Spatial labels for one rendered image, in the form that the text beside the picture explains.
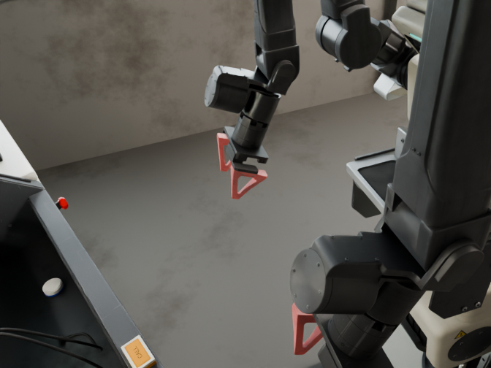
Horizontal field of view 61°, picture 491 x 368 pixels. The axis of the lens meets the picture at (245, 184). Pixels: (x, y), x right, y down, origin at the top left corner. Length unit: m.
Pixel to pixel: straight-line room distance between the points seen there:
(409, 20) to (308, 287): 0.39
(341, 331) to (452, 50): 0.29
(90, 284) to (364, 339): 0.49
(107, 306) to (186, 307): 1.18
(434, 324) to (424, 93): 0.60
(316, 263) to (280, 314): 1.45
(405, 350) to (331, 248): 1.09
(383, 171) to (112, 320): 0.51
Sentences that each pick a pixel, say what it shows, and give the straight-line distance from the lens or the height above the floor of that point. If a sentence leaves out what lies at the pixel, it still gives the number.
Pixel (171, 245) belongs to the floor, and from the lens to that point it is 2.17.
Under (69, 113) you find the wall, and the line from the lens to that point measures 2.91.
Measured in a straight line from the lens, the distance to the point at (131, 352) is 0.66.
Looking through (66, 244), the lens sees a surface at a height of 0.95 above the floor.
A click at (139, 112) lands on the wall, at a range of 2.89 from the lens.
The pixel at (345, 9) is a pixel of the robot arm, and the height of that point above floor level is 1.29.
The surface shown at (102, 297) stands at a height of 0.95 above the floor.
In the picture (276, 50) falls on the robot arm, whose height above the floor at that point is 1.25.
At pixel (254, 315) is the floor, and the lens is 1.82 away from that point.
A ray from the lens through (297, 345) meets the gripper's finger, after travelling 0.56.
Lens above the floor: 1.49
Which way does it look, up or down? 38 degrees down
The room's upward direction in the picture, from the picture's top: 8 degrees counter-clockwise
